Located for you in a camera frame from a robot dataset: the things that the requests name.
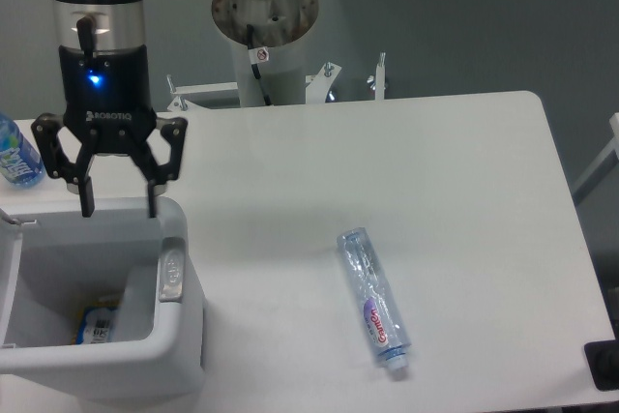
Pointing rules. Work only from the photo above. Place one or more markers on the white metal base frame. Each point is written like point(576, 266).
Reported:
point(320, 88)

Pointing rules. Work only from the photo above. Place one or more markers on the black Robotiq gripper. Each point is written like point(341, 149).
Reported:
point(104, 94)

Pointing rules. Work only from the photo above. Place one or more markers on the blue labelled water bottle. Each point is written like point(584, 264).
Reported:
point(21, 164)

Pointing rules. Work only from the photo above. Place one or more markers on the white frame at right edge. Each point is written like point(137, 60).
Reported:
point(599, 167)

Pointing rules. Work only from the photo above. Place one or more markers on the white trash can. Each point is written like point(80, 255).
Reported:
point(54, 262)

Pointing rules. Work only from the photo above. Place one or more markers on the black clamp at table edge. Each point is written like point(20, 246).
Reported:
point(602, 359)

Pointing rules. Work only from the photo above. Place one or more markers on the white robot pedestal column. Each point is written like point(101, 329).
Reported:
point(268, 69)

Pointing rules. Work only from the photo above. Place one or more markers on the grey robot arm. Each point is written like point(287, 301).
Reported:
point(108, 26)

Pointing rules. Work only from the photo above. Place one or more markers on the colourful snack package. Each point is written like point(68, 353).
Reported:
point(96, 321)

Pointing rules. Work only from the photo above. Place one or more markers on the clear plastic bottle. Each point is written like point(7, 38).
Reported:
point(380, 319)

